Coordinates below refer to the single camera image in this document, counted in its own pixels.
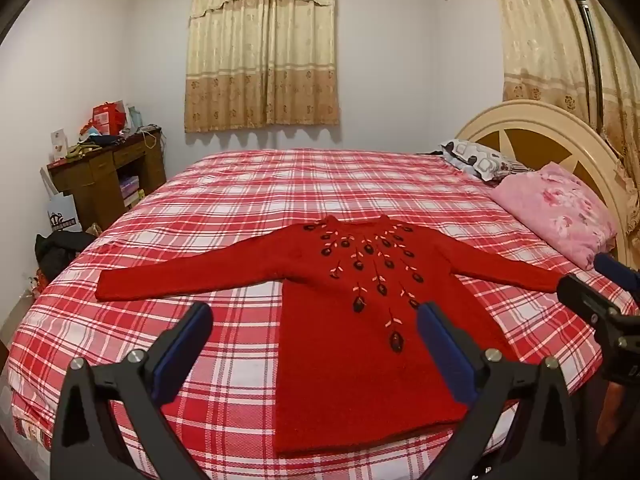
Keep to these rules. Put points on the white grey patterned pillow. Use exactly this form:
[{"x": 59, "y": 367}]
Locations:
[{"x": 480, "y": 160}]

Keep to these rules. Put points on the white paper bag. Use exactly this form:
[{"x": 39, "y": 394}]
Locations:
[{"x": 62, "y": 212}]

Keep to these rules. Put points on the red gift box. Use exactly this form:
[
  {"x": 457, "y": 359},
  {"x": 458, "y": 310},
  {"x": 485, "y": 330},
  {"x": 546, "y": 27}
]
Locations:
[{"x": 107, "y": 119}]

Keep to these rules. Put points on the white card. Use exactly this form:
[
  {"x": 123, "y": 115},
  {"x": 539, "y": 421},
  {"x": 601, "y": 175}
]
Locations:
[{"x": 58, "y": 145}]

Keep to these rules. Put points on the brown wooden desk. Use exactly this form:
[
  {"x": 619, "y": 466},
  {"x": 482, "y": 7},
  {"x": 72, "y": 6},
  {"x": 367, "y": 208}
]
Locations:
[{"x": 100, "y": 170}]

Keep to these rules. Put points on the long beige floral curtain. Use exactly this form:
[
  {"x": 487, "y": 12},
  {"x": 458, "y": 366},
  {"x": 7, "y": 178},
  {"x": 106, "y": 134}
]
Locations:
[{"x": 545, "y": 35}]

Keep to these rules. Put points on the black bag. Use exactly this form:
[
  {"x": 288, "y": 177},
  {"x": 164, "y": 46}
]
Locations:
[{"x": 60, "y": 255}]

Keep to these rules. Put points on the pink floral pillow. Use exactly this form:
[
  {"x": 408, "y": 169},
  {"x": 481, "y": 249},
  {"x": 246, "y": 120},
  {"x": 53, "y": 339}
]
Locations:
[{"x": 555, "y": 210}]

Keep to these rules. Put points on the red embroidered knit sweater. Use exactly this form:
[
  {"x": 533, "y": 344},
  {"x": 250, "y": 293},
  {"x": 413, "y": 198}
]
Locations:
[{"x": 360, "y": 350}]

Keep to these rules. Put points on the cream wooden headboard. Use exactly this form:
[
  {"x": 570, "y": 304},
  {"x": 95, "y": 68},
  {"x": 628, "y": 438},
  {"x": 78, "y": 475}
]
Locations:
[{"x": 530, "y": 135}]

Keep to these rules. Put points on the bed with red plaid sheet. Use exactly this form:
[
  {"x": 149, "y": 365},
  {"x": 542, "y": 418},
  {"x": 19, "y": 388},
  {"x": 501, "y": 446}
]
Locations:
[{"x": 200, "y": 220}]

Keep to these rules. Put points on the beige window curtain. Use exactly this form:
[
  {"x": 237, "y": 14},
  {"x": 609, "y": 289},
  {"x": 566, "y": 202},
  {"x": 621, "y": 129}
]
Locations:
[{"x": 260, "y": 50}]

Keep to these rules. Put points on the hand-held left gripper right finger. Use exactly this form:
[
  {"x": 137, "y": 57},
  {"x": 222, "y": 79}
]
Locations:
[{"x": 445, "y": 355}]

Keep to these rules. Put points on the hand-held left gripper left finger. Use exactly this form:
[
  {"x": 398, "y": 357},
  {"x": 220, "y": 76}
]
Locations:
[{"x": 184, "y": 346}]

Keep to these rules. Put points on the stack of books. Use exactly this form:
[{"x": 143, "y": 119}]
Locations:
[{"x": 131, "y": 191}]

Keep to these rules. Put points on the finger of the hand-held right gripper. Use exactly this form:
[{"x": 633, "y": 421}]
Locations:
[
  {"x": 614, "y": 267},
  {"x": 585, "y": 297}
]

